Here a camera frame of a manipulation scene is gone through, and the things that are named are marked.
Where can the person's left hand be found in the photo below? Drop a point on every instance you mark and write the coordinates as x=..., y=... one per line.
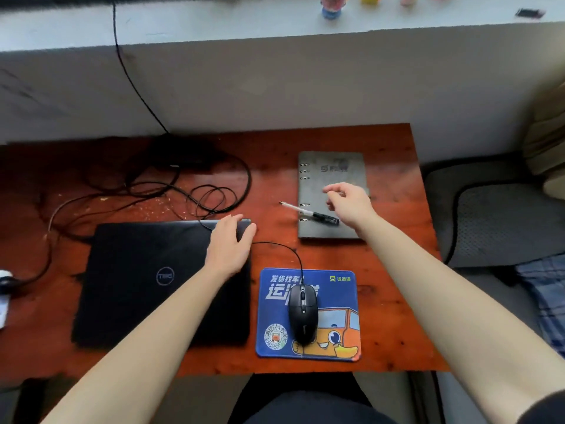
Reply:
x=227, y=251

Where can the person's right hand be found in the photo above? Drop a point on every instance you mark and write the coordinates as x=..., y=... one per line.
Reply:
x=355, y=209

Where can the person's left thumb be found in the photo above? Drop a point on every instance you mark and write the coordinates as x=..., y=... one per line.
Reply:
x=249, y=236

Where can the person's right thumb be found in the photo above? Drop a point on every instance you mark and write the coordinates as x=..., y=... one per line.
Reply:
x=333, y=202

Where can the person's left forearm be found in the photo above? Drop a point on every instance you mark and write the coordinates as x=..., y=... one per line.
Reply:
x=150, y=348

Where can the person's right forearm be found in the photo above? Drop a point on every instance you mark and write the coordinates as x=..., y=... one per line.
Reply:
x=454, y=313

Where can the white pen with black cap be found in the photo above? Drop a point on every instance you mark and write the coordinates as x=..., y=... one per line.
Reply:
x=326, y=218

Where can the black computer mouse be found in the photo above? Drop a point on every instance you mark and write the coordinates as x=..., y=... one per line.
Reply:
x=303, y=313

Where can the blue cartoon mouse pad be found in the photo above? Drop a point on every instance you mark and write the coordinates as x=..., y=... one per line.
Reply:
x=340, y=300

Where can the black power adapter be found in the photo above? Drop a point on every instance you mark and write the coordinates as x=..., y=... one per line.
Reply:
x=185, y=154

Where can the black laptop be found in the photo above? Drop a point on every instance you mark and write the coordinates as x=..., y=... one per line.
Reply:
x=132, y=269

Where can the grey seat cushion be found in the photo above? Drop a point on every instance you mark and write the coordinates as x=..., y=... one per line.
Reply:
x=503, y=225

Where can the person's black trousers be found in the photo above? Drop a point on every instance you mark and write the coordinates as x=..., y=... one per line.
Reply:
x=309, y=401

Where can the pink and blue figurine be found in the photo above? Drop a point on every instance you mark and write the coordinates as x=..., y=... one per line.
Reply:
x=332, y=6

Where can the beige pillow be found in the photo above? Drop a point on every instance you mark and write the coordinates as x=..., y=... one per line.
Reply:
x=549, y=136

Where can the blue plaid cloth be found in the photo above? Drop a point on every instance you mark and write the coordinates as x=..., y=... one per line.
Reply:
x=545, y=291

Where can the white device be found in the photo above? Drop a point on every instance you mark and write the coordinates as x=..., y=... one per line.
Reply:
x=5, y=300

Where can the small black flat object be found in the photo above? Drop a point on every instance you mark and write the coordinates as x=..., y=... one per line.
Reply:
x=529, y=13

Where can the person's black sleeve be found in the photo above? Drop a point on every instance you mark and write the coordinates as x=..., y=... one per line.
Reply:
x=545, y=410

